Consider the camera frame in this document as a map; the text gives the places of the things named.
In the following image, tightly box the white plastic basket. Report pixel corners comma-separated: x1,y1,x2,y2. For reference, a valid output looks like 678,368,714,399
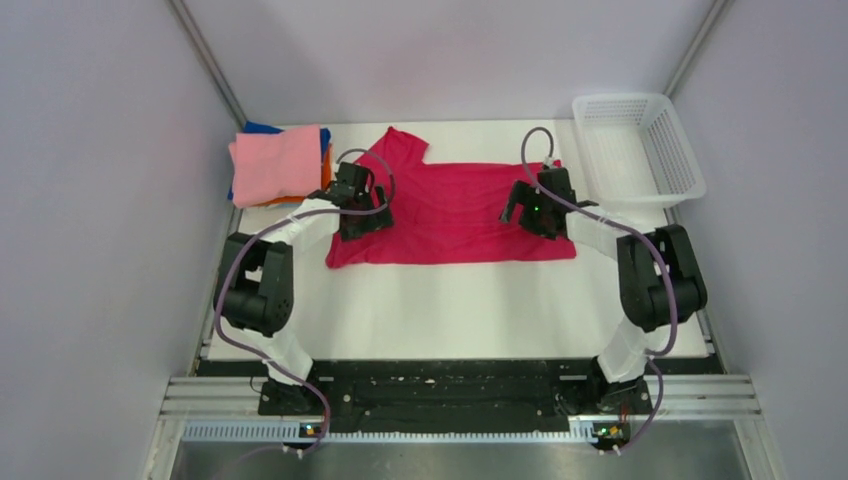
572,93,707,209

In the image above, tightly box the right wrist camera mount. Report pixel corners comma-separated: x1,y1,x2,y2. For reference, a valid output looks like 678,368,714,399
540,156,563,171

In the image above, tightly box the pink folded t shirt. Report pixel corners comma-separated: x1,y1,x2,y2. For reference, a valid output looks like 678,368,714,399
229,125,324,209

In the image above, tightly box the blue folded t shirt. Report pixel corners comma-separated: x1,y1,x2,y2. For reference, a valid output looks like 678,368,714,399
227,121,333,202

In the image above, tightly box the magenta t shirt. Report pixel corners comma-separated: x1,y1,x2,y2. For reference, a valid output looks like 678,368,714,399
325,127,577,269

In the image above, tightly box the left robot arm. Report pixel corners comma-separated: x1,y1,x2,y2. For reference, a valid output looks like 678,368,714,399
214,162,396,417

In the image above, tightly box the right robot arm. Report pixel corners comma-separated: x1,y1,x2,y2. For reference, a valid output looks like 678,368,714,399
500,167,708,412

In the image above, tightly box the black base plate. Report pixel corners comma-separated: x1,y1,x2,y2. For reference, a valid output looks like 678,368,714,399
258,359,653,434

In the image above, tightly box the aluminium rail frame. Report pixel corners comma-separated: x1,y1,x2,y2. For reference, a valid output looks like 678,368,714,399
159,375,761,444

